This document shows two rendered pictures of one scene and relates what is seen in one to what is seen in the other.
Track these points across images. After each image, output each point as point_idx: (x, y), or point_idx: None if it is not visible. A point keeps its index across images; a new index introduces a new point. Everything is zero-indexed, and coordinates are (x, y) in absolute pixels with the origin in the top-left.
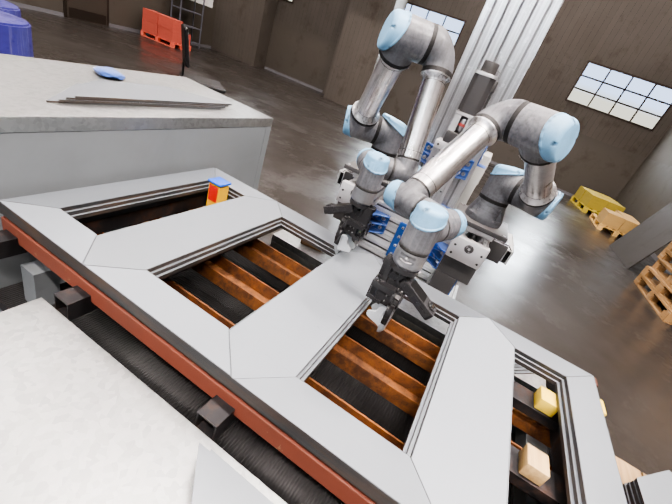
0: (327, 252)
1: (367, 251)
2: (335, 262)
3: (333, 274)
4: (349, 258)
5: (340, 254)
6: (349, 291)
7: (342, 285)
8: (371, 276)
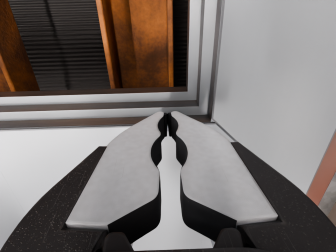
0: (187, 52)
1: (308, 188)
2: (83, 155)
3: (8, 186)
4: (177, 172)
5: (167, 137)
6: (4, 242)
7: (0, 224)
8: (146, 246)
